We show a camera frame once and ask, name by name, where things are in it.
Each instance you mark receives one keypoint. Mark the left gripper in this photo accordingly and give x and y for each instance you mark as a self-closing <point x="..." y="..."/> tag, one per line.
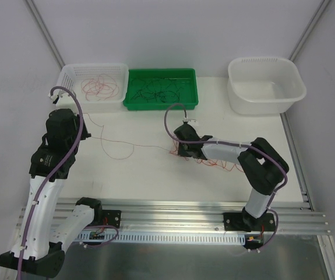
<point x="83" y="130"/>

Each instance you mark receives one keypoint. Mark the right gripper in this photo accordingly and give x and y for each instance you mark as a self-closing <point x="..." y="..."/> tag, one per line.
<point x="183" y="146"/>

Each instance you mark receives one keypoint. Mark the pink wire pulled out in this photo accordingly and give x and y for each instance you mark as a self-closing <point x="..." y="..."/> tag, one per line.
<point x="133" y="145"/>

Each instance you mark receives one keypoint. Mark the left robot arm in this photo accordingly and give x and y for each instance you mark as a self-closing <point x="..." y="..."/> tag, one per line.
<point x="38" y="250"/>

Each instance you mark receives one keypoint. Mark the white perforated basket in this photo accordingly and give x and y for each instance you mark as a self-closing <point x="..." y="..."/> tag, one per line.
<point x="99" y="87"/>

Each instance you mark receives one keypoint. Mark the green plastic tray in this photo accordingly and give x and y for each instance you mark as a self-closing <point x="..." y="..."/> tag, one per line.
<point x="157" y="89"/>

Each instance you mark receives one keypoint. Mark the white plastic tub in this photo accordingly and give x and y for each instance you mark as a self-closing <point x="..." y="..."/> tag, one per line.
<point x="263" y="85"/>

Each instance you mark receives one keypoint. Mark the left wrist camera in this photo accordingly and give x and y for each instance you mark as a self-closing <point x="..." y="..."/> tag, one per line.
<point x="62" y="100"/>

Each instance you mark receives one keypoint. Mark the white slotted cable duct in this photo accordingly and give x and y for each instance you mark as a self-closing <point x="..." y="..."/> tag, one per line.
<point x="163" y="238"/>

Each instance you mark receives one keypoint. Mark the aluminium frame rail left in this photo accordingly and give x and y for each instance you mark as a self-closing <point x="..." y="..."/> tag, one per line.
<point x="44" y="35"/>

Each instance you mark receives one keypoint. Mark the aluminium frame rail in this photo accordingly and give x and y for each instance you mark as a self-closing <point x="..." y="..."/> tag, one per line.
<point x="296" y="161"/>
<point x="44" y="35"/>

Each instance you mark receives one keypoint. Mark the aluminium frame rail right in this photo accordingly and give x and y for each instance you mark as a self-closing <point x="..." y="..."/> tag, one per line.
<point x="296" y="161"/>

